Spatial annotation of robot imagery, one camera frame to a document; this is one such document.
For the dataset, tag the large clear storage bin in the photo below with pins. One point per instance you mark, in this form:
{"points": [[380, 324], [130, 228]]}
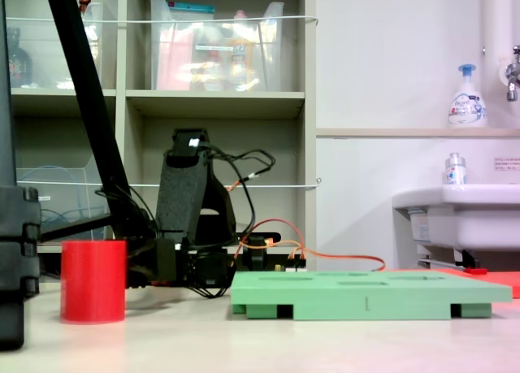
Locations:
{"points": [[215, 64]]}

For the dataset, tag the beige shelf unit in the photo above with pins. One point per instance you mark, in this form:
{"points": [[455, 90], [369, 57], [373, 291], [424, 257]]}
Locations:
{"points": [[215, 98]]}

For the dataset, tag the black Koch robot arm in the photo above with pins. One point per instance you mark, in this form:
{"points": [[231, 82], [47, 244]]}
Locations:
{"points": [[178, 194]]}

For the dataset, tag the thin black tripod brace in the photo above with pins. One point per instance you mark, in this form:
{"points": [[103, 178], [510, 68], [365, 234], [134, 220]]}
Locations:
{"points": [[73, 228]]}

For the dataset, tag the pink refill pouch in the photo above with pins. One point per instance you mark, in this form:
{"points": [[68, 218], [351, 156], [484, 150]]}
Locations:
{"points": [[172, 64]]}

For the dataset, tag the green shape-hole board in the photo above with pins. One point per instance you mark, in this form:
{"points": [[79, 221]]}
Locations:
{"points": [[365, 293]]}

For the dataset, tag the white foam soap bottle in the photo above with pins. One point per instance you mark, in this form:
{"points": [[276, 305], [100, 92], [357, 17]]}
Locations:
{"points": [[467, 105]]}

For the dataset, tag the dark glass bottle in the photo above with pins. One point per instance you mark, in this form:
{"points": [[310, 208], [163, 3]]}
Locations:
{"points": [[18, 64]]}

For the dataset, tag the notched black tripod leg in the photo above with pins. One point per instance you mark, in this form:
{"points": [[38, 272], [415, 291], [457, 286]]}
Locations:
{"points": [[16, 235]]}

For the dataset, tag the red cylinder block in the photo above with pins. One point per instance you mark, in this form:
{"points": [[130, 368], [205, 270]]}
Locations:
{"points": [[93, 281]]}

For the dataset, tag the white sink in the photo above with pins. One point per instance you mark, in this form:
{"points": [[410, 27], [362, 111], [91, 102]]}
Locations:
{"points": [[467, 218]]}

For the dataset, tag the clear storage bin with bottles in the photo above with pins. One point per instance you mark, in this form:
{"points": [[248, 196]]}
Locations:
{"points": [[48, 56]]}

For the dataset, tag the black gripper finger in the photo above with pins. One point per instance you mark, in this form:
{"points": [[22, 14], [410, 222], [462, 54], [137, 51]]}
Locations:
{"points": [[142, 267]]}

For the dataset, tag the teal-edged package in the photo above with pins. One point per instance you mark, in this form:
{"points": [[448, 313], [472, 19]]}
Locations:
{"points": [[191, 8]]}

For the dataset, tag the small clear bottle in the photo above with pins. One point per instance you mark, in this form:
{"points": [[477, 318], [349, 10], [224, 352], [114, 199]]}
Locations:
{"points": [[454, 172]]}

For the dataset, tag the orange-labelled spray bottle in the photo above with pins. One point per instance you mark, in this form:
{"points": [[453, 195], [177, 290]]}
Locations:
{"points": [[240, 60]]}

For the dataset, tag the metal faucet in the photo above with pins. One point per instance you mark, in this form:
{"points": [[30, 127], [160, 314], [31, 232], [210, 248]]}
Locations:
{"points": [[512, 76]]}

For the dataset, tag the small wall sign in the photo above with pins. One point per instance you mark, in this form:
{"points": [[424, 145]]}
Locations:
{"points": [[507, 163]]}

